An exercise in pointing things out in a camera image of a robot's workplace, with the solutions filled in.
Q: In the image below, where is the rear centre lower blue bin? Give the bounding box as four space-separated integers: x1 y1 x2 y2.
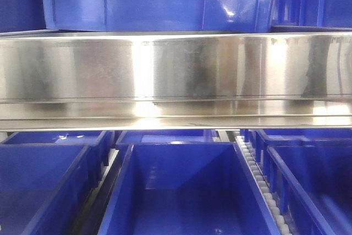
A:
115 129 220 156

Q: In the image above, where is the lower centre blue plastic bin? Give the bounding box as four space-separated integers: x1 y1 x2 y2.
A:
98 143 279 234

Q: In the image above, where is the blue plastic bin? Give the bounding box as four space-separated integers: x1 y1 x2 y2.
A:
98 143 279 234
1 144 91 234
43 0 273 32
267 145 351 234
272 0 351 28

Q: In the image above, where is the rear left lower blue bin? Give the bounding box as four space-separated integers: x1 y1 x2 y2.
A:
1 130 115 187

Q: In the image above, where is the rear right lower blue bin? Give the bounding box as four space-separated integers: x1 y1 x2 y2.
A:
240 128 351 176

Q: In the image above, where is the upper centre blue plastic bin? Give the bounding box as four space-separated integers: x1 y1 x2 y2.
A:
43 0 273 32

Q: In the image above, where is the lower left blue plastic bin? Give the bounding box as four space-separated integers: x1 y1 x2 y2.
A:
1 144 91 234

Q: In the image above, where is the lower right blue plastic bin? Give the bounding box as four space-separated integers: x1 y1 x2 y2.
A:
267 145 351 234

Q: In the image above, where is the upper right blue plastic bin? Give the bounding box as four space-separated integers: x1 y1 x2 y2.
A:
272 0 351 28

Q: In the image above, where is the stainless steel shelf front rail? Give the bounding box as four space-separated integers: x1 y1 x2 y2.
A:
1 31 351 132

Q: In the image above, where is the roller track rail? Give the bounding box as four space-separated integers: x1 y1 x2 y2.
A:
217 130 292 235

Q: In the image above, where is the left metal guide rail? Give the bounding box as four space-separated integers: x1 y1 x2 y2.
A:
69 149 121 234

